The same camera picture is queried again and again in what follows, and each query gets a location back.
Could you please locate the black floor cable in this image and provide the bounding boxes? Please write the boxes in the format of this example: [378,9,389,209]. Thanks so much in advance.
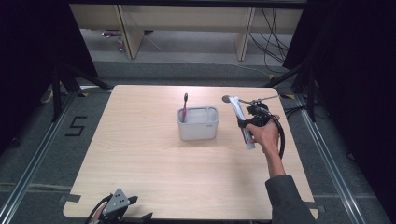
[284,104,332,121]

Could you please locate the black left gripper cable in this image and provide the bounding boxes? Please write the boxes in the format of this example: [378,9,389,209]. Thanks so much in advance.
[84,193,114,224]

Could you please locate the black hanging cables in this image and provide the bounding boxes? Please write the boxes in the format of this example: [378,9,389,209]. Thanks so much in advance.
[248,7,291,75]

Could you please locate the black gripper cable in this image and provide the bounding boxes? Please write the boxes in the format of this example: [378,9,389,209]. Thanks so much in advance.
[84,193,114,224]
[260,105,287,161]

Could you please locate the person's left hand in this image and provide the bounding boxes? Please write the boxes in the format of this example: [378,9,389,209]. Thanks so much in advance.
[92,202,110,224]

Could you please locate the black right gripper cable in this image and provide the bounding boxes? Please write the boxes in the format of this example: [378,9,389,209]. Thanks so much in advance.
[260,105,287,161]

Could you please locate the person's right hand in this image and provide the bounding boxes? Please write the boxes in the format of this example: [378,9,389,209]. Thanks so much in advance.
[247,114,282,159]

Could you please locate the beige wooden desk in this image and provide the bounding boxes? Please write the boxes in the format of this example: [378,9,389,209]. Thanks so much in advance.
[68,3,304,62]

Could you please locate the black metal stand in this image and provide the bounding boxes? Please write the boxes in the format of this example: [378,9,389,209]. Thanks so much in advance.
[50,62,113,123]
[262,62,318,123]

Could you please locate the white plastic storage container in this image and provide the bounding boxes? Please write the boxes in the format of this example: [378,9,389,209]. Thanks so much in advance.
[177,106,220,142]

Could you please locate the black curtain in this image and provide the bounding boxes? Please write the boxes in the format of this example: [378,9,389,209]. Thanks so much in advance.
[0,0,98,157]
[282,0,396,216]

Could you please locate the pink toothbrush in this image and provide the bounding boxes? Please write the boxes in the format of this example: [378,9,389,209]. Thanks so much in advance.
[181,92,190,123]

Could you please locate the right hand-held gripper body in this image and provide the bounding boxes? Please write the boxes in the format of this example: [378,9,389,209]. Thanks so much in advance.
[238,94,280,128]

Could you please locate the small red floor clutter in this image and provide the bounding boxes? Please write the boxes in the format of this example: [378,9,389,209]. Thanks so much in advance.
[102,29,126,53]

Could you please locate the grey floor tape piece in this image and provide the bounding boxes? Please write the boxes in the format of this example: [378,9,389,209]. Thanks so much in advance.
[59,193,82,203]
[307,202,327,215]

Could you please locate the metal floor rail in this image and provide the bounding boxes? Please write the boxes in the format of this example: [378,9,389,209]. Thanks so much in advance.
[0,91,78,224]
[293,92,368,224]

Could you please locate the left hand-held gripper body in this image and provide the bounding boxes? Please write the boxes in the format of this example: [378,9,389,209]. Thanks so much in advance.
[102,188,131,224]

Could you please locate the white toothpaste tube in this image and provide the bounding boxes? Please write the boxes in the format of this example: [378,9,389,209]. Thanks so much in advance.
[228,95,257,151]

